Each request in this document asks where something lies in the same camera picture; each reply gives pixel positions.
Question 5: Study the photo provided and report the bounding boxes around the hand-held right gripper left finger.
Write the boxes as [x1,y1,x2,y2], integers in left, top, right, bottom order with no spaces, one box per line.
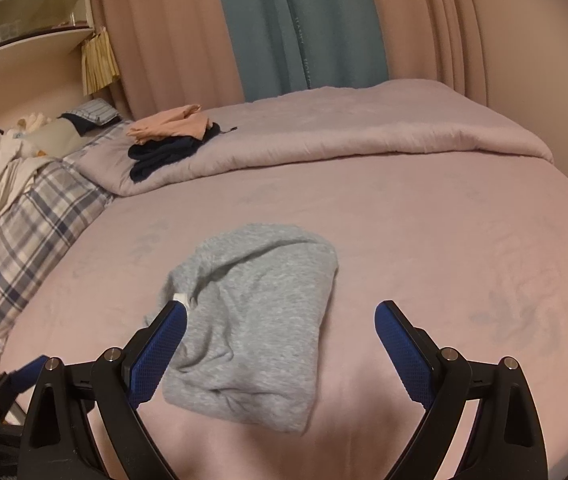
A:
[18,300,187,480]

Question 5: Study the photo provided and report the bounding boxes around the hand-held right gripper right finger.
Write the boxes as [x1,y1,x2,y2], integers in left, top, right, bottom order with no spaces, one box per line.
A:
[374,300,549,480]

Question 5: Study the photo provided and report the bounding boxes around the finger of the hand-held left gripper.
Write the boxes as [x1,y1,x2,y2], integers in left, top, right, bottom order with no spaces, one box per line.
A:
[8,354,51,392]

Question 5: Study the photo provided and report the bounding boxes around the grey sweatshirt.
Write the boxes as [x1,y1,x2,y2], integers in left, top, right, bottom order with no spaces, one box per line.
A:
[144,223,339,436]

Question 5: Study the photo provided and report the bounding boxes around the plaid pillow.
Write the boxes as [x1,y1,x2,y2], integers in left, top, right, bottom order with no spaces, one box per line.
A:
[0,157,114,361]

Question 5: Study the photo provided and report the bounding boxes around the dark navy garment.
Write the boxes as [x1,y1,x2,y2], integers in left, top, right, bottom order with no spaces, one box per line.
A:
[128,121,222,183]

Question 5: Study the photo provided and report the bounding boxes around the peach garment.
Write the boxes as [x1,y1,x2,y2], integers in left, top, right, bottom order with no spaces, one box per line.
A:
[126,104,209,142]

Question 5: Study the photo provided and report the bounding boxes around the pink duvet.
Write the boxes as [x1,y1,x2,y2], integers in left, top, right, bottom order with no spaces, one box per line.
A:
[78,79,555,197]

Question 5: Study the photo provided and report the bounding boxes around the beige cushion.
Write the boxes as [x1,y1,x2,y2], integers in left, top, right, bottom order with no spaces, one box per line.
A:
[24,117,84,156]

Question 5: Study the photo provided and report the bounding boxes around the small striped pillow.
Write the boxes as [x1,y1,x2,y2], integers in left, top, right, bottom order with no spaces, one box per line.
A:
[58,99,122,136]

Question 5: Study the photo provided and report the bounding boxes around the yellow hanging cloth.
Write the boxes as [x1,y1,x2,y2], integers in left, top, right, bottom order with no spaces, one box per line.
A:
[81,27,122,96]

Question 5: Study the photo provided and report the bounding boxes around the pink curtain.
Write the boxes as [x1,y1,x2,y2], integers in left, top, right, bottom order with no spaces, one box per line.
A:
[364,0,495,108]
[88,0,245,118]

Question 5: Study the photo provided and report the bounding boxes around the blue curtain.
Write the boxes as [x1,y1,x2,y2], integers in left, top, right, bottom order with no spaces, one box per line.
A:
[211,0,389,103]

